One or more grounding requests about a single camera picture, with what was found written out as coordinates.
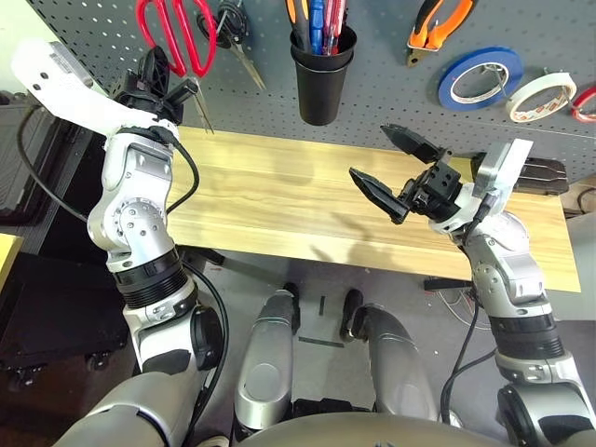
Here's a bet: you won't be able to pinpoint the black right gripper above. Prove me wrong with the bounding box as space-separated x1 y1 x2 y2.
348 123 465 225

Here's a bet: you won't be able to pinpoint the black robot left foot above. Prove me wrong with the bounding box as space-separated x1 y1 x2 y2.
281 281 301 335

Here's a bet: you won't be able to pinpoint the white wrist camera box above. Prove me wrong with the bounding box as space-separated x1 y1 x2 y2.
472 138 535 209
9 39 181 141

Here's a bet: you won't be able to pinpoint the grey robot torso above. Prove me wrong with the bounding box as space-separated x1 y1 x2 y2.
232 412 513 447

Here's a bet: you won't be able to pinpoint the black tool case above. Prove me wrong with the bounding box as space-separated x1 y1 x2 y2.
469 156 570 196

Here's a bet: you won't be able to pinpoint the black background cable loop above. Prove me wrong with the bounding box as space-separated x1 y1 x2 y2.
576 185 596 215

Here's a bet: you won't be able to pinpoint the silver robot right leg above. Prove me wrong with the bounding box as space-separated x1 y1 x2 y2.
353 303 439 423

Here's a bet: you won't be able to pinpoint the black aluminium flight case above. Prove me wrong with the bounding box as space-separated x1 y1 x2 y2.
0 90 113 255

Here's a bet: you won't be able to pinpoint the yellow board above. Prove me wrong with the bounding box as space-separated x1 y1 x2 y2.
0 232 24 292

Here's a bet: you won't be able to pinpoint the blue tape roll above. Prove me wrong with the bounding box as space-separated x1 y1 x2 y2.
437 45 525 112

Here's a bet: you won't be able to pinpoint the silver robot left leg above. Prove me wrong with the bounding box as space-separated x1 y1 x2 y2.
232 289 297 429

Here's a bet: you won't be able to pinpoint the black wheeled case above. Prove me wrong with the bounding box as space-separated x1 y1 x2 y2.
0 251 131 392

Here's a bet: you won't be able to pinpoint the black handled scissors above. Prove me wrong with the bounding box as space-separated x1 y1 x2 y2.
196 0 267 91

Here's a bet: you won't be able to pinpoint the white tape roll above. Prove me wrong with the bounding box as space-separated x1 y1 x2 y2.
506 71 578 124

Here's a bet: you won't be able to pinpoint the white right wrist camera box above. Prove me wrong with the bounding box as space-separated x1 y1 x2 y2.
472 138 535 209

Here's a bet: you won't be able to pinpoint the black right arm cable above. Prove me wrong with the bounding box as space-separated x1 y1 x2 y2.
440 288 497 423

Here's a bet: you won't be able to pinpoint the black table frame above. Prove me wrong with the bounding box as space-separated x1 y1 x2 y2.
179 246 474 292

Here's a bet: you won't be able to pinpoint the red handled scissors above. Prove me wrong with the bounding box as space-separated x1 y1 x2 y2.
134 0 219 135

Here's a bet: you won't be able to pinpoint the black robot right foot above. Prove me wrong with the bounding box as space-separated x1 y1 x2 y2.
339 288 365 341

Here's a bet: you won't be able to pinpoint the black robot foot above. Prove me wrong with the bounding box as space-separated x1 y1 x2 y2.
281 281 301 335
339 288 365 341

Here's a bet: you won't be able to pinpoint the red transparent screwdriver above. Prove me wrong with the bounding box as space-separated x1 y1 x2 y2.
323 0 349 56

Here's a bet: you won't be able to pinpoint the silver robot leg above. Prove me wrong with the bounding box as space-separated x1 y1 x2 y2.
232 289 297 429
353 303 439 423

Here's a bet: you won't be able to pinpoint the grey metal pegboard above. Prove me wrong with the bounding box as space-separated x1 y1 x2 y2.
25 0 596 183

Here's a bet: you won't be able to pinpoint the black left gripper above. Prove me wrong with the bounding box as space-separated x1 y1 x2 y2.
114 45 202 123

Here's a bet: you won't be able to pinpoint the red tape roll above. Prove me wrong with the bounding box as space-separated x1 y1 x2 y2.
571 85 596 124

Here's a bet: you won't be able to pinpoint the orange black screwdriver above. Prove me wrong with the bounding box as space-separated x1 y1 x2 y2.
284 0 311 52

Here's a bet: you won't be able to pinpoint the blue handled screwdriver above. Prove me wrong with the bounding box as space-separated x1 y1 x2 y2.
309 0 326 55

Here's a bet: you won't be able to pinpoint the white floor cables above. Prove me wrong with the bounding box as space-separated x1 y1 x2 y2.
437 288 481 327

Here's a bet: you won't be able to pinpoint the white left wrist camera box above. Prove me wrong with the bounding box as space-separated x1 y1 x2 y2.
9 39 181 141

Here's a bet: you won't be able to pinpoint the black plastic cup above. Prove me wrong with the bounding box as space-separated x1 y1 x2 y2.
292 50 355 127
289 23 359 71

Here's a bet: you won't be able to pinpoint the orange black pliers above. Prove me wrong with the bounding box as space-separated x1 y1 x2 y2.
405 0 481 69

